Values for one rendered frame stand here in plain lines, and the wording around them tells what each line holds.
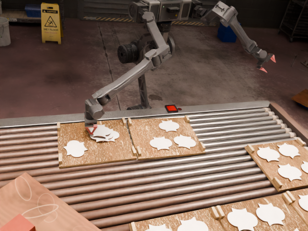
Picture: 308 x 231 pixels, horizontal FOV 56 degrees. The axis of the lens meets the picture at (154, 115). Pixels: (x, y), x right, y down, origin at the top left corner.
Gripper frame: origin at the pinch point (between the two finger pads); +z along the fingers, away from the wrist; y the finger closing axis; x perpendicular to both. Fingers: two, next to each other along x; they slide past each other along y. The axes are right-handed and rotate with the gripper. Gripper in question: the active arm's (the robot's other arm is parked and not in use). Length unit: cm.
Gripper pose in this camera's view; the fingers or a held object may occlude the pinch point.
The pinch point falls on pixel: (90, 129)
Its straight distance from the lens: 169.7
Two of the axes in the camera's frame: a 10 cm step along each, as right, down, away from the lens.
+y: -2.2, -6.1, 7.6
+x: -9.7, 0.5, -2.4
